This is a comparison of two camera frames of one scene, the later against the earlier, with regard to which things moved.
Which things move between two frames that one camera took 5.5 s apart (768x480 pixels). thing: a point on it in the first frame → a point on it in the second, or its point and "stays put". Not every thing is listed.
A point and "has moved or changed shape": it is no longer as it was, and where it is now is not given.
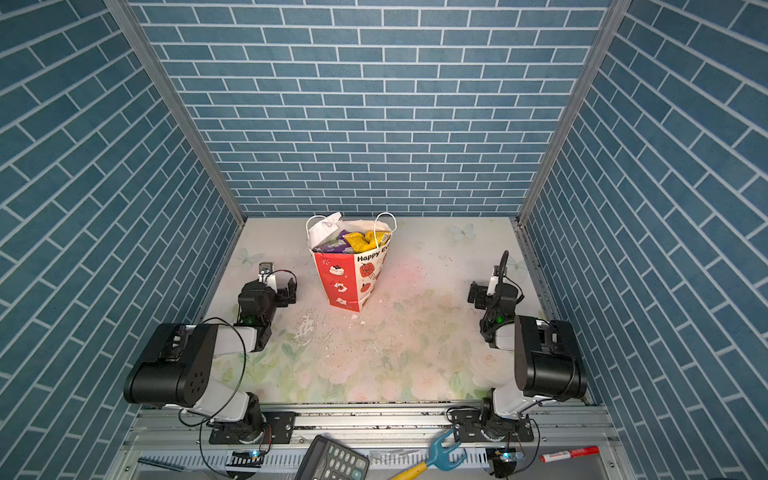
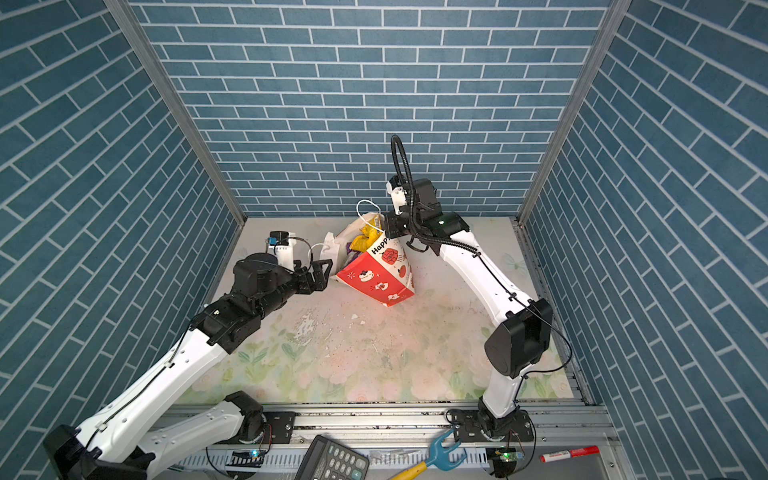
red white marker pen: [567, 454] stays put
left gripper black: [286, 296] → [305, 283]
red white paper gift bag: [349, 254] has moved or changed shape
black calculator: [324, 459] stays put
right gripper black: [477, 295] → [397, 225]
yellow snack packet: [361, 243] has moved or changed shape
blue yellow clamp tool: [440, 461] stays put
